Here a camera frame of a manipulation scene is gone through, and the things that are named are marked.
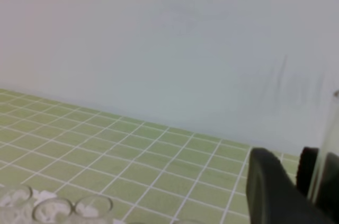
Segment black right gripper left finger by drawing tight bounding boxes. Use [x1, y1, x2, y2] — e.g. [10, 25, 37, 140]
[246, 148, 334, 223]

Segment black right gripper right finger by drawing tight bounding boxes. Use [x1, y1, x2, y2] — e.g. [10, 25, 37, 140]
[296, 147, 338, 223]

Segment clear glass test tube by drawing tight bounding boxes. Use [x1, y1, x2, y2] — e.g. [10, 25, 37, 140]
[308, 91, 338, 203]

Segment green checkered tablecloth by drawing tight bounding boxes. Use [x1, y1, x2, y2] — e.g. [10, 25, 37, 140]
[0, 88, 302, 224]

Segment clear test tube far right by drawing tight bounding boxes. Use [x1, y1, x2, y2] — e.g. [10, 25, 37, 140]
[73, 195, 114, 224]

